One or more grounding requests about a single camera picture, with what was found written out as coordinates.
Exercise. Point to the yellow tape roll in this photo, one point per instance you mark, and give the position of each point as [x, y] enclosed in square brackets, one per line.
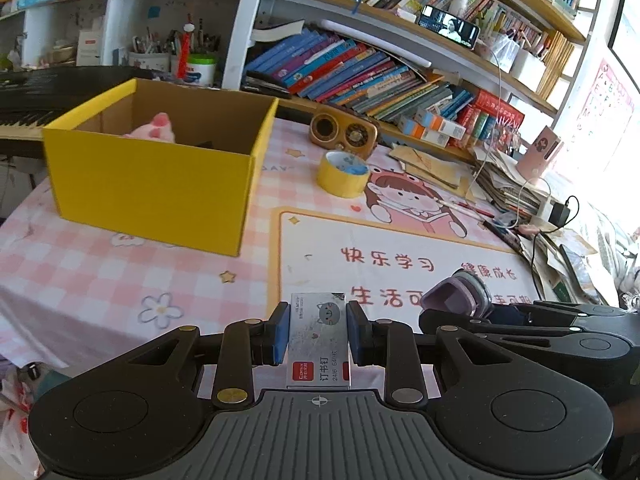
[335, 182]

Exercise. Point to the black power adapter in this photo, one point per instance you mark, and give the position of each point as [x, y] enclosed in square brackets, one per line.
[559, 214]

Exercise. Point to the brown retro radio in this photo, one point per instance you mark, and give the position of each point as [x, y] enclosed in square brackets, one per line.
[339, 130]

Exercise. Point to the black stapler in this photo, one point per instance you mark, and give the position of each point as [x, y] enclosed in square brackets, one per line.
[266, 87]

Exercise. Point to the red thick dictionary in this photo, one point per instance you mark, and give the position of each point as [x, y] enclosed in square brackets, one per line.
[505, 114]

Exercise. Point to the pink checkered tablecloth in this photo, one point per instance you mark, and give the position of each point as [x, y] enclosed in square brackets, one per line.
[75, 296]

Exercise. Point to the pink plush pig toy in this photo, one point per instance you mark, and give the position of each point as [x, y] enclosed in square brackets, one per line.
[158, 129]

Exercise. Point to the purple small device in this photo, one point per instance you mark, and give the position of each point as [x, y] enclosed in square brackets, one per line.
[462, 293]

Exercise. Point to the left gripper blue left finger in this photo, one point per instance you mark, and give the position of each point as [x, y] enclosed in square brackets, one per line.
[241, 347]

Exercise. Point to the white cartoon desk mat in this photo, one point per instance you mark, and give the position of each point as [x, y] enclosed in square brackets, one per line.
[386, 269]

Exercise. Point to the smartphone on shelf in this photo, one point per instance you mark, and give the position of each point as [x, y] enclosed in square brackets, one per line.
[449, 26]

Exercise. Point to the blue plastic packet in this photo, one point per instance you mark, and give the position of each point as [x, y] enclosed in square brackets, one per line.
[354, 170]

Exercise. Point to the staples box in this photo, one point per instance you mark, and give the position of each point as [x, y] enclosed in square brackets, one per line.
[317, 354]

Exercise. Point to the white green lid jar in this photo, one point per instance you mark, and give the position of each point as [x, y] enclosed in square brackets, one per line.
[200, 69]

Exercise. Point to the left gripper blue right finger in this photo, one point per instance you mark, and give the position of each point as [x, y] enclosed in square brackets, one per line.
[391, 345]

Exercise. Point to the red tassel ornament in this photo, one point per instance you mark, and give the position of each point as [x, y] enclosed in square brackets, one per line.
[185, 49]

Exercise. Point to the brown paper envelopes stack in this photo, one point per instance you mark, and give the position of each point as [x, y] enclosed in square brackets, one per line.
[454, 178]

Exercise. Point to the yellow cardboard box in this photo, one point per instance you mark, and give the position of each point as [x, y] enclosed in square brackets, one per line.
[195, 192]

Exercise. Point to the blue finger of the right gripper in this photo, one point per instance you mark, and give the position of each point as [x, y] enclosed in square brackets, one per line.
[430, 321]
[549, 313]

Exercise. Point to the black electronic keyboard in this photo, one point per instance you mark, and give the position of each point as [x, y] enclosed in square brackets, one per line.
[30, 100]

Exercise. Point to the pile of papers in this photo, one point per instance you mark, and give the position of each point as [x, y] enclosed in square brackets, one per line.
[505, 187]

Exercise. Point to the orange white medicine box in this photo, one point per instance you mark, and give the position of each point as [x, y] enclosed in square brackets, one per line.
[434, 122]

